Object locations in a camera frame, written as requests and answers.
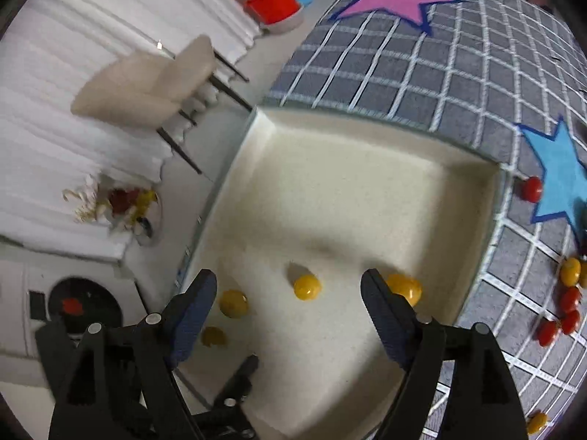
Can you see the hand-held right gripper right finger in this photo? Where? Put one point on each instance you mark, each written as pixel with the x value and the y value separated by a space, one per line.
pixel 390 325

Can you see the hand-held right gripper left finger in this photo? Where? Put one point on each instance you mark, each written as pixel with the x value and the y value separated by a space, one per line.
pixel 192 318

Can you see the cream square tray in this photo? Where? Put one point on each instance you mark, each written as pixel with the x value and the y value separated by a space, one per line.
pixel 344 192

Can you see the yellow cherry tomato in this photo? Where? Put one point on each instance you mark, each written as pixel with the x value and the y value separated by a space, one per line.
pixel 306 288
pixel 570 271
pixel 536 426
pixel 407 288
pixel 213 337
pixel 234 303

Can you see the red cherry tomato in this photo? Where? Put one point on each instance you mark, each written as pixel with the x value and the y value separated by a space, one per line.
pixel 570 299
pixel 547 332
pixel 532 189
pixel 571 321

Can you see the white appliance with round window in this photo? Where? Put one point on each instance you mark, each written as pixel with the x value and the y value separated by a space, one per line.
pixel 13 293

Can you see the beige chair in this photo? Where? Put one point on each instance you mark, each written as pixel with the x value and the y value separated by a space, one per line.
pixel 137 91

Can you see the grey checked blanket with stars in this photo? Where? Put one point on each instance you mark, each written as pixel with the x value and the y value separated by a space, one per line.
pixel 412 68

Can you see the white curtain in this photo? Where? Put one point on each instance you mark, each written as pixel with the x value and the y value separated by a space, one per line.
pixel 46 55

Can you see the red plastic bucket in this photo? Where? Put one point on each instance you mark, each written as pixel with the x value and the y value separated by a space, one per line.
pixel 273 4

